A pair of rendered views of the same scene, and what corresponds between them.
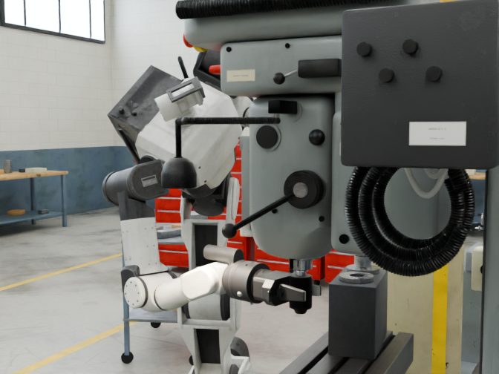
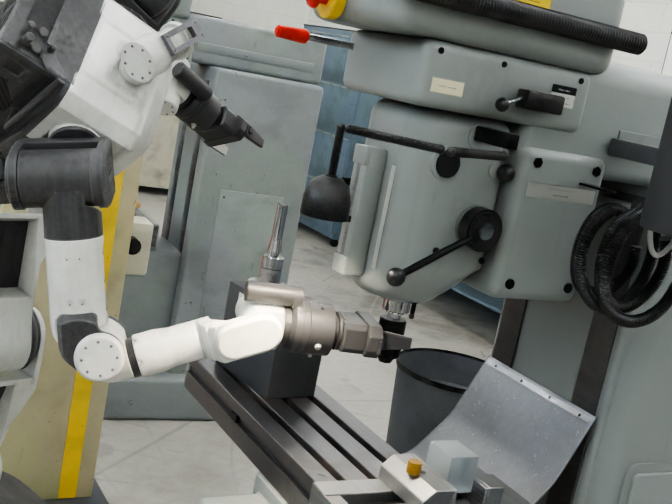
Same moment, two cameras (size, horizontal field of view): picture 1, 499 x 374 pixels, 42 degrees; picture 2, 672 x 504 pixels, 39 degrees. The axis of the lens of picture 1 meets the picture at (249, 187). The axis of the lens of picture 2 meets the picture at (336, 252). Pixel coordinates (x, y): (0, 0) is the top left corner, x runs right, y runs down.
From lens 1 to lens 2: 140 cm
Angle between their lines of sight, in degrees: 56
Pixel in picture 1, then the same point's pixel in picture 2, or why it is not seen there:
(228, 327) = (29, 379)
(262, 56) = (475, 69)
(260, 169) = (428, 201)
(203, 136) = (155, 104)
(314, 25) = (538, 50)
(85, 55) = not seen: outside the picture
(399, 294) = (41, 287)
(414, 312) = not seen: hidden behind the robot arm
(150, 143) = (91, 108)
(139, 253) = (98, 293)
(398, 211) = (559, 256)
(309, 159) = (483, 194)
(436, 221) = not seen: hidden behind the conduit
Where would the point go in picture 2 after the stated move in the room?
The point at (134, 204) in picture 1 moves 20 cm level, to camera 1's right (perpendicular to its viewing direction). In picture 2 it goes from (92, 214) to (183, 212)
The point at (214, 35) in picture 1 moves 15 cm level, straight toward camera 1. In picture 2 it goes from (430, 29) to (527, 44)
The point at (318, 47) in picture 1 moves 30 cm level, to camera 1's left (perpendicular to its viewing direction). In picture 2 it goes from (532, 74) to (440, 50)
